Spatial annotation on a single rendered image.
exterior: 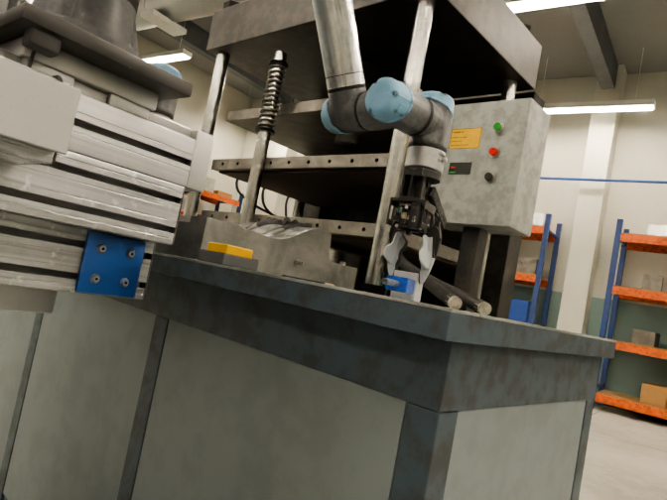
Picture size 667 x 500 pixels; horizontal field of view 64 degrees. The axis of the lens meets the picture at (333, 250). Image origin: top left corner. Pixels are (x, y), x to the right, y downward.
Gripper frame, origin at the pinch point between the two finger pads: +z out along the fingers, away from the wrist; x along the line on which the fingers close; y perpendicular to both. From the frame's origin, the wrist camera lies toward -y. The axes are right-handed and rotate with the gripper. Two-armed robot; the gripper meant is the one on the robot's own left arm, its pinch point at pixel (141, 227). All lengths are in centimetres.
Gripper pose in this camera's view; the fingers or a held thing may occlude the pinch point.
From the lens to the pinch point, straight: 124.2
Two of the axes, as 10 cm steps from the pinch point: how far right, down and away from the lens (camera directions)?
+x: 6.3, 0.7, -7.7
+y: -7.5, -1.9, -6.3
